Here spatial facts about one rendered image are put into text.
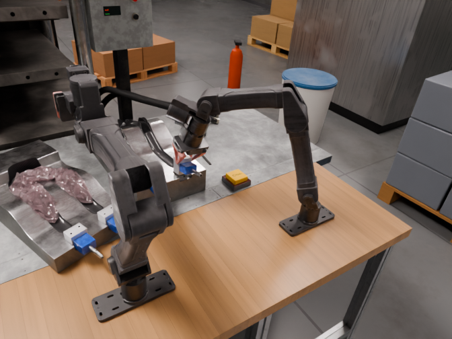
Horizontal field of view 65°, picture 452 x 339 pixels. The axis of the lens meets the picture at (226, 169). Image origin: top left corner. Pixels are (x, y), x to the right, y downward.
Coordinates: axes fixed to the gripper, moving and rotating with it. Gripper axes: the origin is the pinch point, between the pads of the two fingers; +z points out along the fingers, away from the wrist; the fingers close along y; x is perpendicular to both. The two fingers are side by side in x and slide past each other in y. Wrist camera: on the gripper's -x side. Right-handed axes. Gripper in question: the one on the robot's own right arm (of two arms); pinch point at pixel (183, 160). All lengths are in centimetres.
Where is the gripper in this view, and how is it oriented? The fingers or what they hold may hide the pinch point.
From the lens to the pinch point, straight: 120.4
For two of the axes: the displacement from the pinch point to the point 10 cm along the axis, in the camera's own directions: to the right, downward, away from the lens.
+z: -3.6, 6.3, 6.8
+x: 4.8, 7.5, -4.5
